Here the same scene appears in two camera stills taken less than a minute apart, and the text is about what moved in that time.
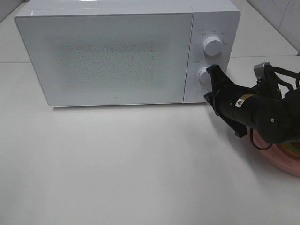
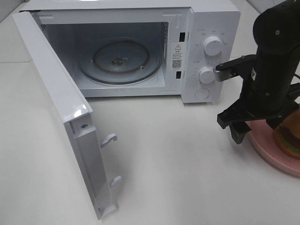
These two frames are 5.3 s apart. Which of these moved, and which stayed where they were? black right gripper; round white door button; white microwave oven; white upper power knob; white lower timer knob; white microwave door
Moved: white microwave door; black right gripper
Stayed: round white door button; white microwave oven; white upper power knob; white lower timer knob
